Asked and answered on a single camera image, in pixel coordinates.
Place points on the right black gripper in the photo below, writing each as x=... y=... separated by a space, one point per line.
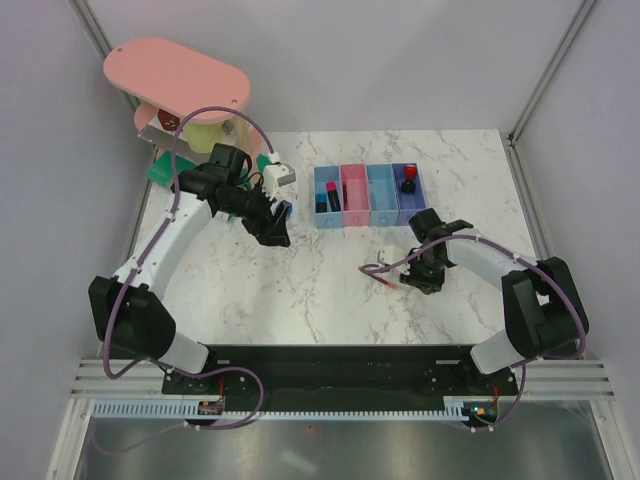
x=425 y=285

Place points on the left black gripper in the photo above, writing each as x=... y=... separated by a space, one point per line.
x=269 y=229

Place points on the blue pencil sharpener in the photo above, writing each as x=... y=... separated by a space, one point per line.
x=285 y=208

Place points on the blue cap black highlighter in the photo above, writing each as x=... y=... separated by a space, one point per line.
x=320 y=203

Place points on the purple drawer bin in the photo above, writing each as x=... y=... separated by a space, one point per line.
x=408 y=205

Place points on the pink cap black highlighter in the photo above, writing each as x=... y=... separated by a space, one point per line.
x=333 y=196

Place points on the light blue drawer bin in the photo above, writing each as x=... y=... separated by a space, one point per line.
x=329 y=219

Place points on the red black round stamp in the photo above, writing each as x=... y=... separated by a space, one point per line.
x=408 y=186

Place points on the pink drawer bin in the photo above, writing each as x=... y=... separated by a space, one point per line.
x=359 y=211

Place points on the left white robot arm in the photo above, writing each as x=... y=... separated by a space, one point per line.
x=127 y=307

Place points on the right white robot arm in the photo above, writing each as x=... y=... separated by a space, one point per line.
x=543 y=313

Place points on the cream yellow cylinder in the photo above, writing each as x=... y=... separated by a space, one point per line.
x=201 y=138

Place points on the dark red card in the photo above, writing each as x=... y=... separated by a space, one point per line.
x=168 y=121

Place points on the white silver box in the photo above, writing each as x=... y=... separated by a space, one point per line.
x=164 y=140

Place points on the pink tiered shelf stand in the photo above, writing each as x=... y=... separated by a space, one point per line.
x=166 y=75

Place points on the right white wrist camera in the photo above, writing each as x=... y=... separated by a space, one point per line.
x=390 y=255

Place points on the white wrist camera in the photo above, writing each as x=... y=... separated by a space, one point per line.
x=390 y=255
x=275 y=176

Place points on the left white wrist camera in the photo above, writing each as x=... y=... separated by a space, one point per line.
x=275 y=176

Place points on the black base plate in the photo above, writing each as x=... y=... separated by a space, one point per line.
x=341 y=377

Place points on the light blue cable duct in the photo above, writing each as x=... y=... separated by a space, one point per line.
x=192 y=409

